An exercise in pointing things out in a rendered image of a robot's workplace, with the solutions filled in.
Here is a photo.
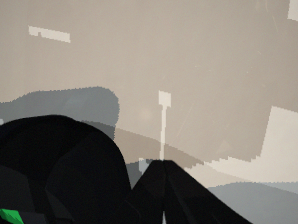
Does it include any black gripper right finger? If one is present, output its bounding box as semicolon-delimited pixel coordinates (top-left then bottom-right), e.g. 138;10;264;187
162;160;251;224

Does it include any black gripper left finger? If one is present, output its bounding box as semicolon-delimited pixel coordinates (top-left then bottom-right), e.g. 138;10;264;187
105;160;165;224

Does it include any dark grey controller unit with rocker switches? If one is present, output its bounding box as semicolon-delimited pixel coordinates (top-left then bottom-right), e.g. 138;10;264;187
0;115;132;224

